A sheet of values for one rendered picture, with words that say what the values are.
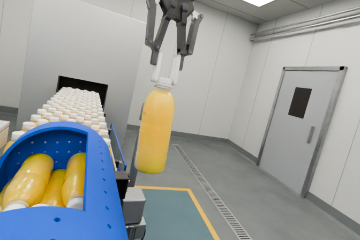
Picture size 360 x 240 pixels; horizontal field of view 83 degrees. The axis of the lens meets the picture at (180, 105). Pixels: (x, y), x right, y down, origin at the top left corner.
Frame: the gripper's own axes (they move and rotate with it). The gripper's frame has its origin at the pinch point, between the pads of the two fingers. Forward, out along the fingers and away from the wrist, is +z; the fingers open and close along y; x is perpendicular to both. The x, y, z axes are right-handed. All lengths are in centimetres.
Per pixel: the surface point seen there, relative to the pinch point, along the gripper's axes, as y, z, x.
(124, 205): 6, 59, 41
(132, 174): 16, 58, 70
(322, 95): 340, -27, 162
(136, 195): 12, 56, 45
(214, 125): 318, 83, 413
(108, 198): -10.1, 24.6, -9.6
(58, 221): -16.9, 22.1, -18.0
